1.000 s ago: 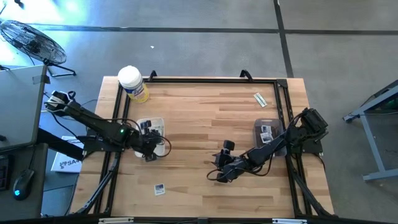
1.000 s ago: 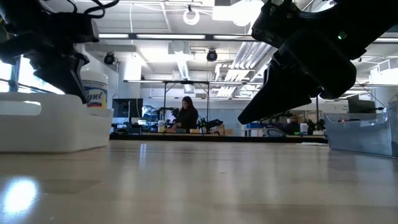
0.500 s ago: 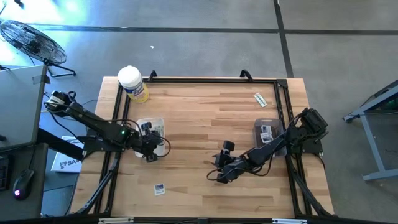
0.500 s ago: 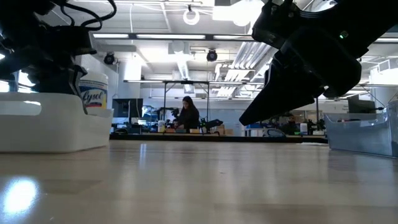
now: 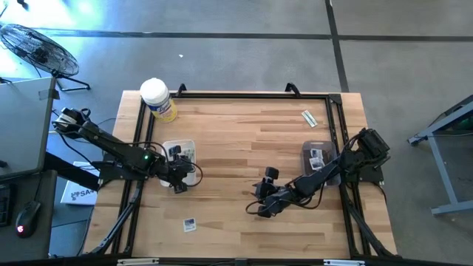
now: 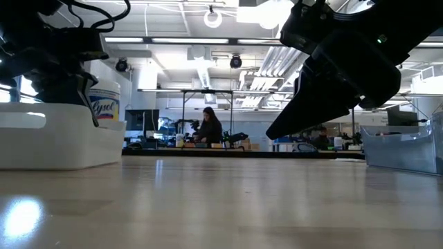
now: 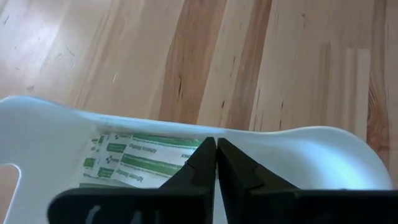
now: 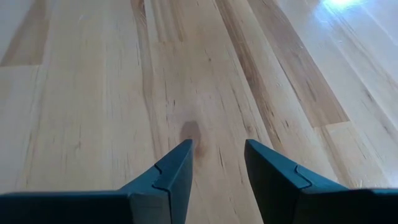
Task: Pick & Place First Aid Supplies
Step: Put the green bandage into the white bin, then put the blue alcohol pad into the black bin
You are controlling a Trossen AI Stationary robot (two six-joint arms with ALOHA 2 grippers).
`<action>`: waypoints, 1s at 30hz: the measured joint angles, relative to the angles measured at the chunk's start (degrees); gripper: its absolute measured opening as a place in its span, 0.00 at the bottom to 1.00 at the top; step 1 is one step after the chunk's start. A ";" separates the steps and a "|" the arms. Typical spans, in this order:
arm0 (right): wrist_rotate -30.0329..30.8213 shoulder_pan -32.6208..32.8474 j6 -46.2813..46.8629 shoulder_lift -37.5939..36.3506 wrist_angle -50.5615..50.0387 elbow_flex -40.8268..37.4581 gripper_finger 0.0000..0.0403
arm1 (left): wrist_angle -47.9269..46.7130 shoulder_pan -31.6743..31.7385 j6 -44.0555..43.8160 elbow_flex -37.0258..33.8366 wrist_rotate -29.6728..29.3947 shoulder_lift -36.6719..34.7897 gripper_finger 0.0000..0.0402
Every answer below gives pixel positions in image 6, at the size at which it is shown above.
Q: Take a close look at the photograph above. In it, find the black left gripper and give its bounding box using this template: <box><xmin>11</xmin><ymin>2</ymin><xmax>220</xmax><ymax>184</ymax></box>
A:
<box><xmin>0</xmin><ymin>50</ymin><xmax>100</xmax><ymax>128</ymax></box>

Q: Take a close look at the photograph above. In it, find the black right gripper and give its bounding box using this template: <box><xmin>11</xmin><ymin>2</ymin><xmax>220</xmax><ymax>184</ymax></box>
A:
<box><xmin>264</xmin><ymin>1</ymin><xmax>403</xmax><ymax>141</ymax></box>

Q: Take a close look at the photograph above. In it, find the yellow white Lysol wipes canister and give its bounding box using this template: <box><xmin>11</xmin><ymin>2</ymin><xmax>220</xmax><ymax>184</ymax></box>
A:
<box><xmin>88</xmin><ymin>78</ymin><xmax>122</xmax><ymax>122</ymax></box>

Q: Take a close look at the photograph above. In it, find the person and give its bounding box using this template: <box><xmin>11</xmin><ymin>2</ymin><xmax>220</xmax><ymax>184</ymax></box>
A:
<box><xmin>192</xmin><ymin>106</ymin><xmax>224</xmax><ymax>145</ymax></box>
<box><xmin>310</xmin><ymin>125</ymin><xmax>332</xmax><ymax>151</ymax></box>

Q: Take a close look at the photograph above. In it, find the white plastic bin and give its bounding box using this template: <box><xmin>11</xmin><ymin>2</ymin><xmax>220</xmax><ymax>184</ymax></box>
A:
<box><xmin>0</xmin><ymin>102</ymin><xmax>127</xmax><ymax>171</ymax></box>

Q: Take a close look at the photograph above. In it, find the brown cardboard box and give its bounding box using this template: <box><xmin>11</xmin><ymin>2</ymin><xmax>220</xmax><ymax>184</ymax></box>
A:
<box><xmin>241</xmin><ymin>138</ymin><xmax>261</xmax><ymax>151</ymax></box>

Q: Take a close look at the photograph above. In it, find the clear grey plastic bin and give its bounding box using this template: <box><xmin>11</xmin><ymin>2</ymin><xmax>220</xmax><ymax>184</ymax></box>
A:
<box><xmin>359</xmin><ymin>111</ymin><xmax>443</xmax><ymax>176</ymax></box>

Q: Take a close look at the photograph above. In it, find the long ceiling light bar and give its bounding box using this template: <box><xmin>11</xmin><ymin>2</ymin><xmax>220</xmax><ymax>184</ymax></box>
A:
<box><xmin>103</xmin><ymin>36</ymin><xmax>283</xmax><ymax>46</ymax></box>

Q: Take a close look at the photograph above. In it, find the black ceiling dome camera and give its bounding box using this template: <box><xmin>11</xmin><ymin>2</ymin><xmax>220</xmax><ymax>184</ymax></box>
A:
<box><xmin>115</xmin><ymin>57</ymin><xmax>129</xmax><ymax>73</ymax></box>
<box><xmin>229</xmin><ymin>54</ymin><xmax>243</xmax><ymax>70</ymax></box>

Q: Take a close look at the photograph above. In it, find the black aluminium table frame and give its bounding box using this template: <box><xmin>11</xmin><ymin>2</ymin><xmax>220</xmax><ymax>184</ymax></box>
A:
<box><xmin>120</xmin><ymin>147</ymin><xmax>366</xmax><ymax>160</ymax></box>

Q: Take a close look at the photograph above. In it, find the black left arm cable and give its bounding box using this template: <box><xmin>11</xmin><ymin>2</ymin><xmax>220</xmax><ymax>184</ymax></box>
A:
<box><xmin>67</xmin><ymin>0</ymin><xmax>132</xmax><ymax>33</ymax></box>

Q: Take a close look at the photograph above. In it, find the black background station frame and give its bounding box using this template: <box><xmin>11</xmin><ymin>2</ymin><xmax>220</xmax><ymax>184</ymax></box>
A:
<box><xmin>180</xmin><ymin>89</ymin><xmax>235</xmax><ymax>150</ymax></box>

